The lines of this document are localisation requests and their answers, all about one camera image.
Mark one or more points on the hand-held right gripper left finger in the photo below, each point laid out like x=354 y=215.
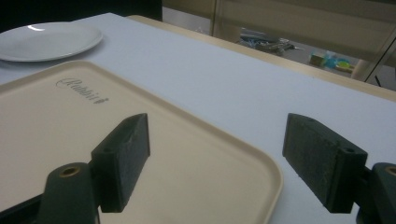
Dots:
x=124 y=155

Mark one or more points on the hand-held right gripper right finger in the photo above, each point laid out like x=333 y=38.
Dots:
x=320 y=158

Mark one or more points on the beige plastic tray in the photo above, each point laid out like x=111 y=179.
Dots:
x=193 y=174

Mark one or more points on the colourful toys on floor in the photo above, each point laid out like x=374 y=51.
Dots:
x=334 y=62

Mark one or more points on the black metal stand leg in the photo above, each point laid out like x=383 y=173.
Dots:
x=380 y=62

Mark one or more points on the white round plate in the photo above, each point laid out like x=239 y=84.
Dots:
x=46 y=40

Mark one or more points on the beige curtain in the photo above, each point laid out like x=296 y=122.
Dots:
x=295 y=21

